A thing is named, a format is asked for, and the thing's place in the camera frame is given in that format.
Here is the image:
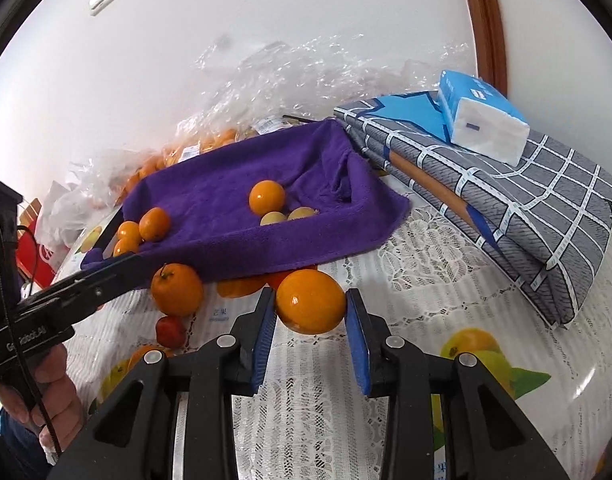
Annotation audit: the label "red paper bag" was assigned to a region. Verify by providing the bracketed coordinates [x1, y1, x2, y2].
[15, 237, 57, 288]

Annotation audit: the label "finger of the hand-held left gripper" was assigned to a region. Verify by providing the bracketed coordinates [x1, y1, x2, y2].
[15, 251, 153, 332]

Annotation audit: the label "orange with stem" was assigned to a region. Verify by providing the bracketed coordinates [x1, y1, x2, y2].
[151, 262, 205, 317]

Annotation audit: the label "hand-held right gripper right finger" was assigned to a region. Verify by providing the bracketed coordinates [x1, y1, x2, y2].
[346, 287, 572, 480]

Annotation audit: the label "white plastic bag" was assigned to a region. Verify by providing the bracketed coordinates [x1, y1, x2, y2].
[36, 180, 94, 252]

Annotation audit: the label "brown wooden door frame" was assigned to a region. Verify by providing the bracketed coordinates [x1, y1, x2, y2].
[456, 0, 509, 98]

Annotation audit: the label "grey checked folded bedding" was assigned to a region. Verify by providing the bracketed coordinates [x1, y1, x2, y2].
[333, 91, 612, 330]

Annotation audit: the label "clear plastic bag of oranges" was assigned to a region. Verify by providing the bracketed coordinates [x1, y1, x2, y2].
[113, 120, 267, 201]

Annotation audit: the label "crumpled clear plastic bags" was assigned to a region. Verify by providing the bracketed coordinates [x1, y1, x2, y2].
[193, 32, 474, 126]

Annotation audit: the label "translucent plastic bag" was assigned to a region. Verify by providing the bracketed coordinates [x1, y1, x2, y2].
[68, 147, 152, 202]

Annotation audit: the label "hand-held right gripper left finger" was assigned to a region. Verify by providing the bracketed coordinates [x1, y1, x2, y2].
[46, 287, 278, 480]

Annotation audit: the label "purple towel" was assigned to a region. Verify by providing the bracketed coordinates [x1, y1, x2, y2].
[80, 119, 411, 291]

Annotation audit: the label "person's left hand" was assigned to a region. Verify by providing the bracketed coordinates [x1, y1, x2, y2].
[0, 342, 85, 467]

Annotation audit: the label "blue tissue pack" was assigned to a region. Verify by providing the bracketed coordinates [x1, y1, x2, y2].
[438, 70, 531, 167]

